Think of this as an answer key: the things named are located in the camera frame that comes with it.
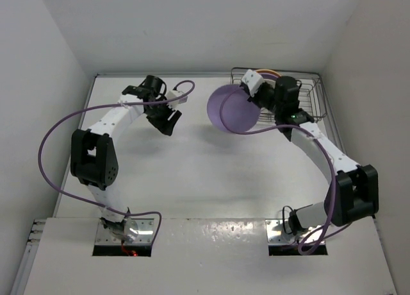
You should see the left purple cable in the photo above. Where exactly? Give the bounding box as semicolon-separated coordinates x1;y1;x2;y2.
37;80;196;244

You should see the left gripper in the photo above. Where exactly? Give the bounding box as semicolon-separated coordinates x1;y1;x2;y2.
144;96;180;135

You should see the cream plate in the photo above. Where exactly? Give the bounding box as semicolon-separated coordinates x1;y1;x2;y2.
263;74;277;88

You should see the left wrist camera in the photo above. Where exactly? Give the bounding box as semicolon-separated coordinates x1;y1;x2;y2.
165;90;188;109

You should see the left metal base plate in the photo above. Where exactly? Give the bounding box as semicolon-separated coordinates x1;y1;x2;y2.
95;218;154;246

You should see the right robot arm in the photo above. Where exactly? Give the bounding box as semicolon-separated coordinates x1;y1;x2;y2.
245;71;379;235

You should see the wire dish rack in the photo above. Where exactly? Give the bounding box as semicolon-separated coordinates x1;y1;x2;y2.
230;67;323;126

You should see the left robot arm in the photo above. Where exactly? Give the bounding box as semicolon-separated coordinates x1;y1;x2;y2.
70;75;186;240

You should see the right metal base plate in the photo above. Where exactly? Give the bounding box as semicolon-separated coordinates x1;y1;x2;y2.
265;219;322;246

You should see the metal base plate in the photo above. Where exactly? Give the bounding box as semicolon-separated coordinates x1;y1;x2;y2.
95;218;154;246
265;219;322;246

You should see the orange plate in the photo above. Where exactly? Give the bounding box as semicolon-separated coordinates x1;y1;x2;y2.
256;69;281;78

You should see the purple plate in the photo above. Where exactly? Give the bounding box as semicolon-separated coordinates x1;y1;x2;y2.
206;85;261;133

